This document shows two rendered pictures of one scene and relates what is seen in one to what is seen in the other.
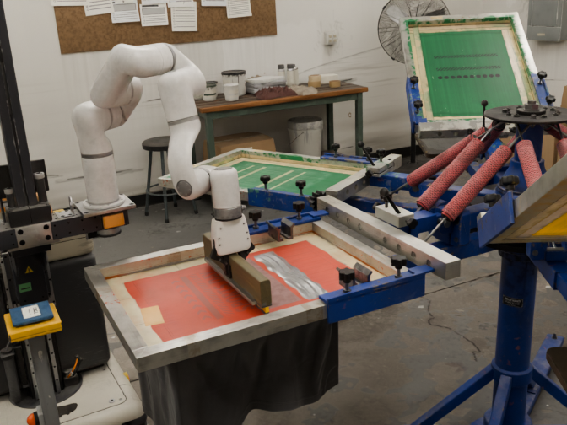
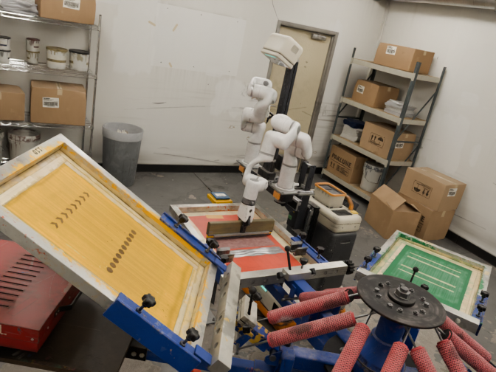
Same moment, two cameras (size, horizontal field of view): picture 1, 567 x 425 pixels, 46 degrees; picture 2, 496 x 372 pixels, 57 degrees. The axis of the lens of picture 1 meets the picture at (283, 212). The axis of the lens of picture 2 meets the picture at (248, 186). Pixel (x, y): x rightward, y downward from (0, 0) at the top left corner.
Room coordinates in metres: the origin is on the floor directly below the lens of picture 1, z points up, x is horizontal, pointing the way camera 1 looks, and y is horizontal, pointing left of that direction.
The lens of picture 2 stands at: (1.47, -2.12, 2.09)
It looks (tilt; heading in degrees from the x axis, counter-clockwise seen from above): 20 degrees down; 84
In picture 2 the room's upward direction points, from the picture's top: 12 degrees clockwise
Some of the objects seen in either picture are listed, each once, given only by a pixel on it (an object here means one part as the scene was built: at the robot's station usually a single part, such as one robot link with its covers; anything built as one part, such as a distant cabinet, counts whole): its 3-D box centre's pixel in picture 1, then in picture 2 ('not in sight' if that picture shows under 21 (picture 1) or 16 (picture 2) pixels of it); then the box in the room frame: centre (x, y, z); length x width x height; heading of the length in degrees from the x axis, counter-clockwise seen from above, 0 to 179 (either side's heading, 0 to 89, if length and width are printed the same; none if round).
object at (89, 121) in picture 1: (95, 127); (294, 153); (1.97, 0.55, 1.37); 0.13 x 0.10 x 0.16; 147
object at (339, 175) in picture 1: (300, 159); (428, 269); (2.69, -0.08, 1.05); 1.08 x 0.61 x 0.23; 56
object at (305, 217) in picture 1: (278, 231); (308, 254); (2.08, 0.02, 0.97); 0.30 x 0.05 x 0.07; 116
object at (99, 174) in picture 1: (99, 178); (288, 176); (1.98, 0.56, 1.21); 0.16 x 0.13 x 0.15; 28
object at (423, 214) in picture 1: (408, 224); (300, 288); (1.97, -0.39, 1.02); 0.17 x 0.06 x 0.05; 116
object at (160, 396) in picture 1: (154, 380); not in sight; (1.59, 0.38, 0.74); 0.45 x 0.03 x 0.43; 26
